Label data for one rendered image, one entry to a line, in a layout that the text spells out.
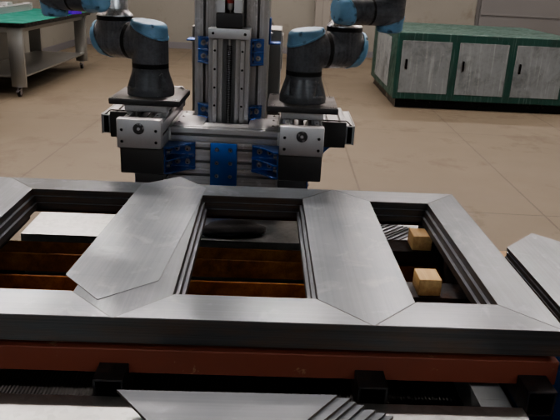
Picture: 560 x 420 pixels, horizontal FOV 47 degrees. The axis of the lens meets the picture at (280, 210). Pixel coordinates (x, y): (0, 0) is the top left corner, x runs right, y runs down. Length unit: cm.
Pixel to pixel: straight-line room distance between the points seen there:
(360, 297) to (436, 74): 682
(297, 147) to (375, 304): 87
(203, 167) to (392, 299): 107
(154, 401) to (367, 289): 45
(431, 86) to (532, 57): 121
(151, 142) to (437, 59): 618
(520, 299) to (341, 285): 34
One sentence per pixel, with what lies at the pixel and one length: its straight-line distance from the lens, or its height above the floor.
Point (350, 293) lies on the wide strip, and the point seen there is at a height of 87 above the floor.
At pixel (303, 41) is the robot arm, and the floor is 123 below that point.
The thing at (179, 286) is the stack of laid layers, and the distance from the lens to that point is 126.
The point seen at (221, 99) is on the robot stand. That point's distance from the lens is 220.
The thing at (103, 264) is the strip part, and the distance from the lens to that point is 132.
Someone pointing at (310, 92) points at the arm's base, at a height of 108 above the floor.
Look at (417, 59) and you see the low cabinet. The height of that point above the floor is 58.
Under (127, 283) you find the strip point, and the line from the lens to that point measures 124.
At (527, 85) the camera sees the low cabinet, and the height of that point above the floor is 34.
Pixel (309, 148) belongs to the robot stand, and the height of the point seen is 93.
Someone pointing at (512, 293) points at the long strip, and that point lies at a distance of 132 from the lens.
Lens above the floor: 142
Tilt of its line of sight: 20 degrees down
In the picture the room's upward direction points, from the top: 3 degrees clockwise
